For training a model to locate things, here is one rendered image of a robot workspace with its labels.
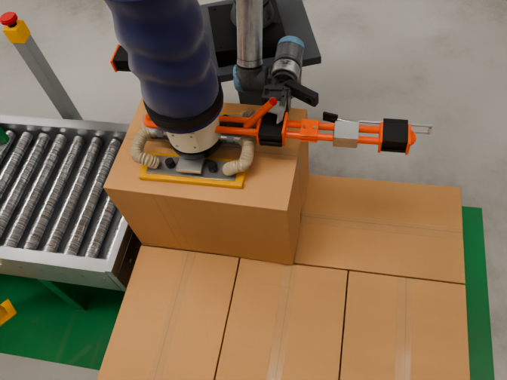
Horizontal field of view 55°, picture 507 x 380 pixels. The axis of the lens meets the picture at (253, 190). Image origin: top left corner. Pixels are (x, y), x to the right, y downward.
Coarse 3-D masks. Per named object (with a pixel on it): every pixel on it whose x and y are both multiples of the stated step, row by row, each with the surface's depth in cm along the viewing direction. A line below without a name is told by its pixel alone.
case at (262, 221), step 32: (128, 128) 168; (288, 128) 160; (128, 160) 160; (256, 160) 154; (288, 160) 153; (128, 192) 154; (160, 192) 152; (192, 192) 150; (224, 192) 149; (256, 192) 148; (288, 192) 146; (128, 224) 176; (160, 224) 170; (192, 224) 164; (224, 224) 159; (256, 224) 155; (288, 224) 150; (256, 256) 177; (288, 256) 171
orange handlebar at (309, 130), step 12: (144, 120) 150; (228, 120) 146; (240, 120) 146; (288, 120) 144; (312, 120) 142; (216, 132) 146; (228, 132) 144; (240, 132) 144; (252, 132) 143; (288, 132) 141; (300, 132) 140; (312, 132) 139; (360, 132) 140; (372, 132) 139; (372, 144) 137
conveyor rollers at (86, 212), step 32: (0, 160) 222; (32, 160) 218; (64, 160) 216; (0, 192) 212; (32, 192) 208; (96, 192) 205; (0, 224) 202; (64, 224) 199; (96, 224) 197; (96, 256) 190
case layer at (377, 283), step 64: (320, 192) 193; (384, 192) 190; (448, 192) 186; (192, 256) 184; (320, 256) 178; (384, 256) 175; (448, 256) 173; (128, 320) 173; (192, 320) 170; (256, 320) 168; (320, 320) 165; (384, 320) 163; (448, 320) 161
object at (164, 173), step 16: (160, 160) 155; (176, 160) 155; (208, 160) 153; (224, 160) 153; (144, 176) 153; (160, 176) 152; (176, 176) 152; (192, 176) 150; (208, 176) 150; (224, 176) 149; (240, 176) 149
